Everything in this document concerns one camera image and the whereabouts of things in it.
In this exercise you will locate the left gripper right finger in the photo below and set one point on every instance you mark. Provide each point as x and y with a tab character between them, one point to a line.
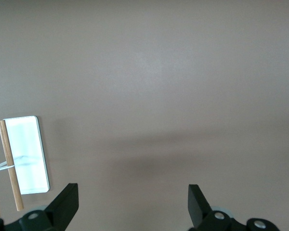
197	209

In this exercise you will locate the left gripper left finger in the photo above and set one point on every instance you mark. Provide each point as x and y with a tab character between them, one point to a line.
62	207

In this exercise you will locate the wooden chopsticks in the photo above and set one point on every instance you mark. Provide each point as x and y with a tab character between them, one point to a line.
26	154

